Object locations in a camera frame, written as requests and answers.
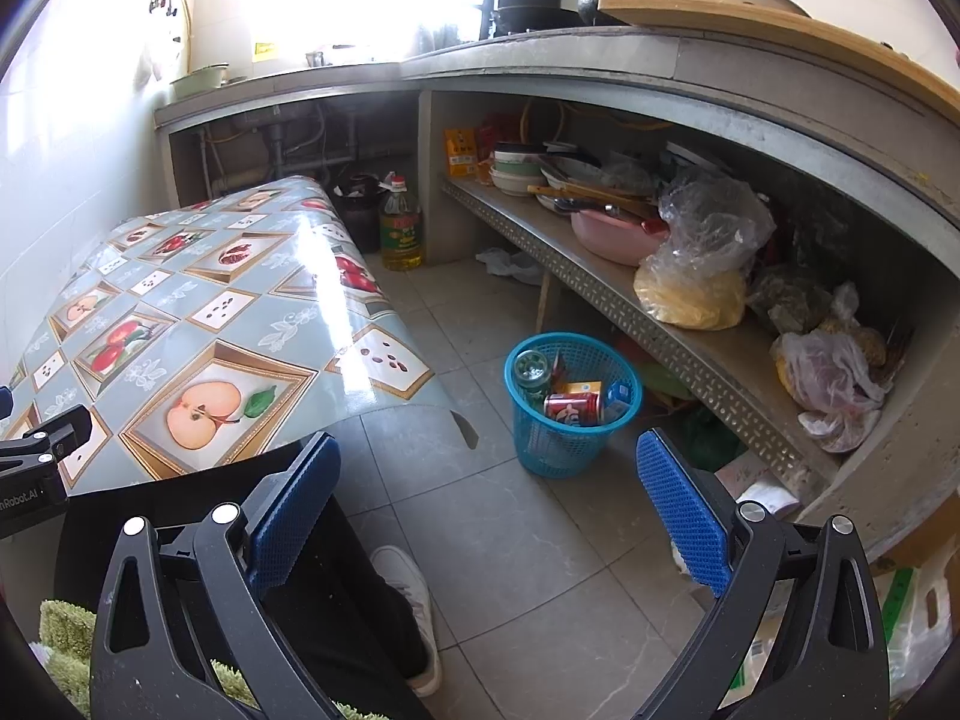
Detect grey sink drain pipe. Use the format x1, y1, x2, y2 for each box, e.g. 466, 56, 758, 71
266, 109, 353, 181

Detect white green printed bag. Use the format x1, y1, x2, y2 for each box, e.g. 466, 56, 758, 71
720, 540, 953, 706

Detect clear bag of yellow flour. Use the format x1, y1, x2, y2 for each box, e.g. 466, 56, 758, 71
634, 165, 777, 331

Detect wooden cutting board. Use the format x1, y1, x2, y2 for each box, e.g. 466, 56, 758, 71
598, 0, 957, 117

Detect blue plastic mesh basket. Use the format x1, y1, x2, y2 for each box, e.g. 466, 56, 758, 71
504, 330, 644, 479

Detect grey kitchen counter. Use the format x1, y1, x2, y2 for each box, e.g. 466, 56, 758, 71
154, 22, 960, 563

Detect stack of bowls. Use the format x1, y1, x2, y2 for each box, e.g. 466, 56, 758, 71
489, 142, 552, 198

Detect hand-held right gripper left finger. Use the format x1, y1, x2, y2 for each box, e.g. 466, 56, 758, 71
88, 431, 342, 720

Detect white rag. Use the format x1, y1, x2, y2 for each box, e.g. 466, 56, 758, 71
476, 246, 545, 286

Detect cardboard piece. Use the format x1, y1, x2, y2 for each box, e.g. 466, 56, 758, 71
712, 454, 802, 520

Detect orange snack packets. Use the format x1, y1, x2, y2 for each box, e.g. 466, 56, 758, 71
444, 126, 481, 181

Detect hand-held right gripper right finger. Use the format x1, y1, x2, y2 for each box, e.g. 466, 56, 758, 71
635, 429, 891, 720

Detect perforated metal shelf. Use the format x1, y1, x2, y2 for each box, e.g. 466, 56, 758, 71
441, 178, 841, 503

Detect pink white plastic bag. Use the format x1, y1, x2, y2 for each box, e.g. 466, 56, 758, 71
772, 326, 886, 455

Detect fruit print tablecloth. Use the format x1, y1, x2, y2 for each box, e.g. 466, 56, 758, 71
11, 175, 481, 500

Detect cooking oil bottle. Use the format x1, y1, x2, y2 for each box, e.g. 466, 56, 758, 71
379, 171, 426, 271

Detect green plastic bag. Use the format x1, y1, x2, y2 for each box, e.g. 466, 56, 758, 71
671, 405, 747, 473

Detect pink plastic basin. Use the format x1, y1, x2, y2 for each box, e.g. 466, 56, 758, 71
570, 208, 668, 267

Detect bag of brown food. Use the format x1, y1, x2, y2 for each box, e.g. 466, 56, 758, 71
817, 285, 912, 383

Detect person's white shoe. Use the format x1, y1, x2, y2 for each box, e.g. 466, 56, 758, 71
370, 546, 443, 697

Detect green basin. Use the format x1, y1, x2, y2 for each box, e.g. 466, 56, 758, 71
169, 64, 230, 100

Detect person's black trouser leg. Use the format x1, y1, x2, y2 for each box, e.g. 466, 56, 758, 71
56, 439, 432, 720

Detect dark plastic bag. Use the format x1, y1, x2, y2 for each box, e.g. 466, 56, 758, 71
746, 262, 826, 335

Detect green label plastic bottle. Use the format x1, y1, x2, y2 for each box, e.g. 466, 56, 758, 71
514, 350, 554, 398

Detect red drink can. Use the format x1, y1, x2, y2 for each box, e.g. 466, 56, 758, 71
544, 392, 605, 425

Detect green shaggy cushion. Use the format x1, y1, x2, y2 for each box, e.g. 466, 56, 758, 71
30, 598, 368, 720

